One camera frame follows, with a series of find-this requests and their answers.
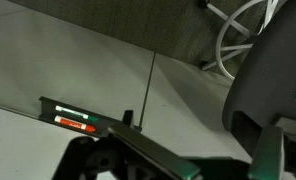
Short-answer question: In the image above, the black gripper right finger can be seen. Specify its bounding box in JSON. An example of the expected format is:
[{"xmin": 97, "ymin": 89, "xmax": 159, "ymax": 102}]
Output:
[{"xmin": 247, "ymin": 124, "xmax": 286, "ymax": 180}]

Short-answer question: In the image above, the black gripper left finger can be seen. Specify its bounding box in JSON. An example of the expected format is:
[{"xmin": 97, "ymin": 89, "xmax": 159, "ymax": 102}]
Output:
[{"xmin": 51, "ymin": 122, "xmax": 203, "ymax": 180}]

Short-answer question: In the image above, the red whiteboard marker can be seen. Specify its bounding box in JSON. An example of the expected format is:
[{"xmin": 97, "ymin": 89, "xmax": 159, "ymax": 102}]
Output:
[{"xmin": 54, "ymin": 115, "xmax": 97, "ymax": 134}]

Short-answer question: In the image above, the large whiteboard panel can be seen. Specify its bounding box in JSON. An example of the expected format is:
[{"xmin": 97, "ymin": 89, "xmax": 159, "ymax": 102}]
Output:
[{"xmin": 0, "ymin": 102, "xmax": 122, "ymax": 180}]

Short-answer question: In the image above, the green whiteboard marker in tray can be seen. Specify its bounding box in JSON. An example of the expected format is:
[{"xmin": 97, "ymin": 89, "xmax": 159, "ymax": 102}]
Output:
[{"xmin": 55, "ymin": 105, "xmax": 99, "ymax": 122}]

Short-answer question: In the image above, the chair base with foot ring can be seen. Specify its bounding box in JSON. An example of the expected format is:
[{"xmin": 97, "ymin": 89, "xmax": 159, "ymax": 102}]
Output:
[{"xmin": 197, "ymin": 0, "xmax": 289, "ymax": 81}]

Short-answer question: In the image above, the black chair seat cushion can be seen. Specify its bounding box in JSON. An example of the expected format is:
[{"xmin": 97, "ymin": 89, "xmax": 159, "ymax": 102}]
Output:
[{"xmin": 221, "ymin": 0, "xmax": 296, "ymax": 158}]

